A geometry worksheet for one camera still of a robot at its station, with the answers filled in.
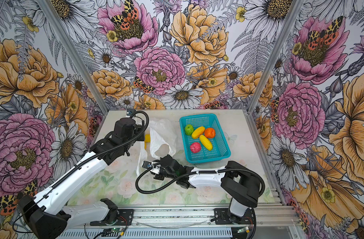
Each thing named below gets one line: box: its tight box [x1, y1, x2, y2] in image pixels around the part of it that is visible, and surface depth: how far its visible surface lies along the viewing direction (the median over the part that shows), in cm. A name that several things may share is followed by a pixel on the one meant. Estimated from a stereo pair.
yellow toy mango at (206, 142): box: [199, 134, 213, 152], surface depth 101 cm
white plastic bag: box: [136, 118, 178, 177], surface depth 76 cm
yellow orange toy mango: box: [191, 125, 206, 140], surface depth 106 cm
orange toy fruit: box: [204, 127, 216, 139], surface depth 104 cm
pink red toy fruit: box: [189, 141, 201, 154], surface depth 96 cm
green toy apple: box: [184, 123, 194, 136], surface depth 104 cm
